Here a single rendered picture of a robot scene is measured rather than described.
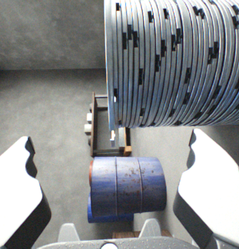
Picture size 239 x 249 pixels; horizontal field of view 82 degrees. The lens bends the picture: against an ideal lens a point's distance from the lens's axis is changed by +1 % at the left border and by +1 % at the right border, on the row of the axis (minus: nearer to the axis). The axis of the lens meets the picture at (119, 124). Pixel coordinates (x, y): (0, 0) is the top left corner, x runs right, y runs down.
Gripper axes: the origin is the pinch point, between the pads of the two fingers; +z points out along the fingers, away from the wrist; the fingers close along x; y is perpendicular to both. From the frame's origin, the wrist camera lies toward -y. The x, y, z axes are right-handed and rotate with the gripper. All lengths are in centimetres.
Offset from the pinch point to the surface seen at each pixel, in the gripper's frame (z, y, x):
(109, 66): 6.1, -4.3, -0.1
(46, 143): 300, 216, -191
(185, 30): 15.1, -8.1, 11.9
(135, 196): 43, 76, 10
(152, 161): 63, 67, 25
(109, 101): 5.5, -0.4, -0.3
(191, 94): 13.2, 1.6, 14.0
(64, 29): 408, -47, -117
